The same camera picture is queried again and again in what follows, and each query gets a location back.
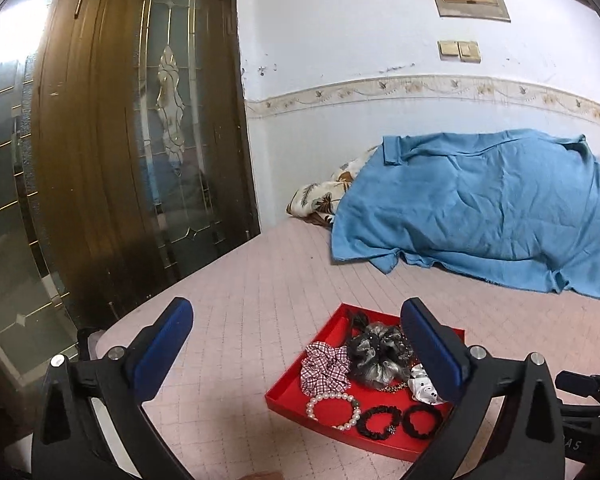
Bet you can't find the black hair tie ring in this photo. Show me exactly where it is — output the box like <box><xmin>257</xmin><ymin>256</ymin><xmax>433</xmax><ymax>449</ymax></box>
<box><xmin>401</xmin><ymin>403</ymin><xmax>444</xmax><ymax>442</ymax></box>

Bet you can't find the white patterned scrunchie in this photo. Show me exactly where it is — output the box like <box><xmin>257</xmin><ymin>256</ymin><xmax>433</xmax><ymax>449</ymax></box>
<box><xmin>407</xmin><ymin>363</ymin><xmax>444</xmax><ymax>406</ymax></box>

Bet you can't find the grey black scrunchie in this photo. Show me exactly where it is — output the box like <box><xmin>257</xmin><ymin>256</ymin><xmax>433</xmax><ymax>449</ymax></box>
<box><xmin>346</xmin><ymin>322</ymin><xmax>415</xmax><ymax>391</ymax></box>

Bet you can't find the red jewelry tray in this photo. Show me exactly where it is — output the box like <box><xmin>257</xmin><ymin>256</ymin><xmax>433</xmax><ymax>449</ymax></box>
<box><xmin>265</xmin><ymin>304</ymin><xmax>435</xmax><ymax>462</ymax></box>

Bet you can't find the blue cloth blanket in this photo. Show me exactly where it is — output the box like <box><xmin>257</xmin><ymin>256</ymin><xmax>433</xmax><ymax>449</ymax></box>
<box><xmin>330</xmin><ymin>129</ymin><xmax>600</xmax><ymax>299</ymax></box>

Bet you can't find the red white checkered scrunchie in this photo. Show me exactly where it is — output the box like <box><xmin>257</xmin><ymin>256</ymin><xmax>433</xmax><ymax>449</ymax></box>
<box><xmin>300</xmin><ymin>341</ymin><xmax>351</xmax><ymax>398</ymax></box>

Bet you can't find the wooden glass panel door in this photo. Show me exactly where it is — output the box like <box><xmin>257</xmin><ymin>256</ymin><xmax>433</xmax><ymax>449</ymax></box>
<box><xmin>0</xmin><ymin>0</ymin><xmax>260</xmax><ymax>389</ymax></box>

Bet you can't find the floral patterned blanket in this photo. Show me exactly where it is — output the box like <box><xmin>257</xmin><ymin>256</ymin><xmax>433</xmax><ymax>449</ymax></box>
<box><xmin>286</xmin><ymin>145</ymin><xmax>378</xmax><ymax>229</ymax></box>

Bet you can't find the black beaded bracelet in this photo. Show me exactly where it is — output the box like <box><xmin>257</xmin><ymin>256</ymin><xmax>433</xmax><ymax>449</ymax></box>
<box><xmin>354</xmin><ymin>404</ymin><xmax>404</xmax><ymax>442</ymax></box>

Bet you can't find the white pearl bracelet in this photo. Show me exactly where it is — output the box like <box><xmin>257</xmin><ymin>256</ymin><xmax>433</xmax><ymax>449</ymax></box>
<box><xmin>304</xmin><ymin>391</ymin><xmax>362</xmax><ymax>432</ymax></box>

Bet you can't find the beige wall switch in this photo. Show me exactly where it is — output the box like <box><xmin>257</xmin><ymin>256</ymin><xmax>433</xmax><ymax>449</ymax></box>
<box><xmin>438</xmin><ymin>40</ymin><xmax>481</xmax><ymax>64</ymax></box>

